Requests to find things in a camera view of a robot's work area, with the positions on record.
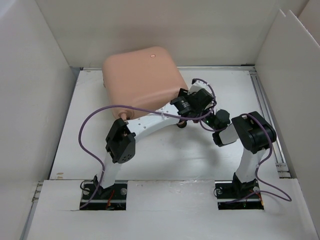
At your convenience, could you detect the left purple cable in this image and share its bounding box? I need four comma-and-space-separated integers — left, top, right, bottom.
78, 77, 217, 210

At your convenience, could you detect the aluminium rail right side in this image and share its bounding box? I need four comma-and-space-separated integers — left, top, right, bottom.
249, 68, 292, 179

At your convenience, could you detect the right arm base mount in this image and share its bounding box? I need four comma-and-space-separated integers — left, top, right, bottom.
213, 180, 264, 210

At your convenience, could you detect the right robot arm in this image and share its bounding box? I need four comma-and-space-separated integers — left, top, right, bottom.
200, 109, 277, 197

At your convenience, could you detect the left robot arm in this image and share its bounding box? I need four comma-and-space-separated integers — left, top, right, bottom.
93, 87, 217, 199

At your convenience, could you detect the aluminium rail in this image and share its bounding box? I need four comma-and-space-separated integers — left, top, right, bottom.
249, 68, 292, 179
177, 65, 256, 72

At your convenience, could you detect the aluminium rail back side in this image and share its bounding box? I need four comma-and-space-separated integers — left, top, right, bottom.
177, 65, 256, 72

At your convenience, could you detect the purple cable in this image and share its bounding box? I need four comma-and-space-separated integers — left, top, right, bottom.
78, 77, 217, 210
199, 113, 293, 205

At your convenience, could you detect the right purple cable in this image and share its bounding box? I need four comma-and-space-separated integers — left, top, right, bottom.
199, 113, 293, 205

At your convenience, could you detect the pink hardshell suitcase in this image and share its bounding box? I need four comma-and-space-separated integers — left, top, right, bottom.
102, 46, 188, 120

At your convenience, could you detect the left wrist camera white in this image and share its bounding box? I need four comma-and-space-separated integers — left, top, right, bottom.
188, 80, 207, 95

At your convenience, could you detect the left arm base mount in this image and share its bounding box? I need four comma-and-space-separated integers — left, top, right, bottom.
79, 180, 128, 211

